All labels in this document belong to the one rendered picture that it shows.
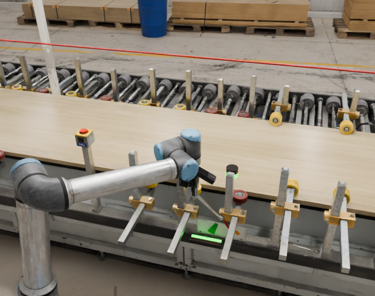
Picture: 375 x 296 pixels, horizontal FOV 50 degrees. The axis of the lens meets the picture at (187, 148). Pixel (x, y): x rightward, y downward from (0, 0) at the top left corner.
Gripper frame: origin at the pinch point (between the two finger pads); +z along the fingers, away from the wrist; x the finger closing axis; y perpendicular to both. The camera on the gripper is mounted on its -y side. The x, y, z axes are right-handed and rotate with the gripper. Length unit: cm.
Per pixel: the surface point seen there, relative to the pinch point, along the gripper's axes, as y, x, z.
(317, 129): -56, -99, 9
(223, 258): -19.0, 22.3, 12.7
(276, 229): -39.6, -6.4, 16.7
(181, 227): 5.7, 6.2, 15.3
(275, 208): -38.0, -5.6, 3.0
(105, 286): 66, -9, 99
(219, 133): 5, -78, 9
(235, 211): -18.6, -8.3, 11.6
